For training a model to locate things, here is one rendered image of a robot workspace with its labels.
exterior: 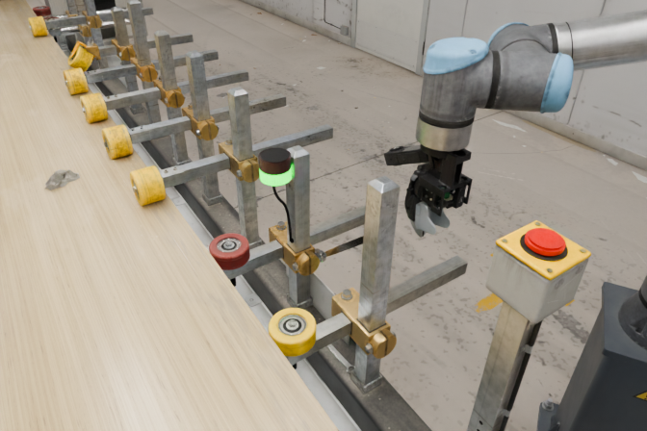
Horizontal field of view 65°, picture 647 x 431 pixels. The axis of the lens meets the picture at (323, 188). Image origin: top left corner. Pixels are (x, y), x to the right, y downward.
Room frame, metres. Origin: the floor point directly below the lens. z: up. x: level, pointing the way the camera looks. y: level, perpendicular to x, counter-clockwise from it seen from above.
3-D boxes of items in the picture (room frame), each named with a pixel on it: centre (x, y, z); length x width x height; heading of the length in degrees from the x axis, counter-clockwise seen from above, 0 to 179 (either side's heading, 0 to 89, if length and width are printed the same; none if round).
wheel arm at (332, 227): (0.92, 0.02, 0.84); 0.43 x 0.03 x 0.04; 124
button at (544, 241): (0.42, -0.23, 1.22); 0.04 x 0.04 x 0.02
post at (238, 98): (1.06, 0.19, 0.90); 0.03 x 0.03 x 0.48; 34
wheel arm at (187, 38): (1.97, 0.69, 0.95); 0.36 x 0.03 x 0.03; 124
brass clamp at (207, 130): (1.28, 0.34, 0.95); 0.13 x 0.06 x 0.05; 34
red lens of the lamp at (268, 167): (0.82, 0.09, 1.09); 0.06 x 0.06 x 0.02
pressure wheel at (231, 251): (0.80, 0.19, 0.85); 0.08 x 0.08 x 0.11
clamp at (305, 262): (0.86, 0.07, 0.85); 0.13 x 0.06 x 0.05; 34
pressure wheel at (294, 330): (0.60, 0.05, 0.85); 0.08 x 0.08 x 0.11
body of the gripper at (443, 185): (0.77, -0.21, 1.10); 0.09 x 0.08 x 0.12; 35
